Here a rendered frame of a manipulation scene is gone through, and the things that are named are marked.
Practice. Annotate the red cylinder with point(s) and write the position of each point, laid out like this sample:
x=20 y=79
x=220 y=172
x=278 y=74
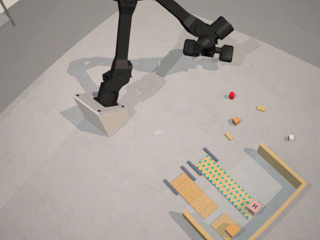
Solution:
x=231 y=95

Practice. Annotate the orange strip with teal polka dots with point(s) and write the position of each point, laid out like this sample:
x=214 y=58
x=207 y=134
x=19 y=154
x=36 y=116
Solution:
x=210 y=169

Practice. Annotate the orange grid-patterned strip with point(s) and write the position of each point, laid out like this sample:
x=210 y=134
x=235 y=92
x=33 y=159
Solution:
x=187 y=188

